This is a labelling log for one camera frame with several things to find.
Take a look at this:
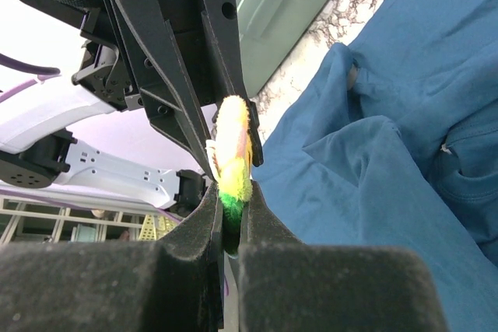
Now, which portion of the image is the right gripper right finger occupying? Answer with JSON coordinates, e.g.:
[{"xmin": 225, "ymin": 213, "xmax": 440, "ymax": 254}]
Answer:
[{"xmin": 238, "ymin": 186, "xmax": 447, "ymax": 331}]

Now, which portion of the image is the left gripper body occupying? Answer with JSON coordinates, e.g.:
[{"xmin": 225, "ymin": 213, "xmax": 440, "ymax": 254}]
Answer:
[{"xmin": 7, "ymin": 0, "xmax": 212, "ymax": 114}]

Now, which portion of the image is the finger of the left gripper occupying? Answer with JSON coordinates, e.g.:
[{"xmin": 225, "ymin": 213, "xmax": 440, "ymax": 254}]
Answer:
[
  {"xmin": 112, "ymin": 0, "xmax": 212, "ymax": 176},
  {"xmin": 199, "ymin": 0, "xmax": 263, "ymax": 167}
]

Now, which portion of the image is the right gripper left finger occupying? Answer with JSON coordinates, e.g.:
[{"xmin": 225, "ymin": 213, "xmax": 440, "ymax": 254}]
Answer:
[{"xmin": 1, "ymin": 186, "xmax": 223, "ymax": 331}]

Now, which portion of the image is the colourful plush flower brooch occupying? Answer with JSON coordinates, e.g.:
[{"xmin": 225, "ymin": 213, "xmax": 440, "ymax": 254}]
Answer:
[{"xmin": 205, "ymin": 95, "xmax": 252, "ymax": 258}]

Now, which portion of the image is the blue t-shirt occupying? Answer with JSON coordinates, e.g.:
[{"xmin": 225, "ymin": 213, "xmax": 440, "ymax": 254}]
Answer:
[{"xmin": 253, "ymin": 0, "xmax": 497, "ymax": 331}]

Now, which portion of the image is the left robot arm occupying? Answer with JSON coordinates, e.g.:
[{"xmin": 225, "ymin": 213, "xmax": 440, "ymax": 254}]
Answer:
[{"xmin": 1, "ymin": 0, "xmax": 247, "ymax": 208}]

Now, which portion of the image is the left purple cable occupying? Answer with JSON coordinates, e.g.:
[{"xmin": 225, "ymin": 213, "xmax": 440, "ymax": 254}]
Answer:
[{"xmin": 0, "ymin": 51, "xmax": 63, "ymax": 103}]

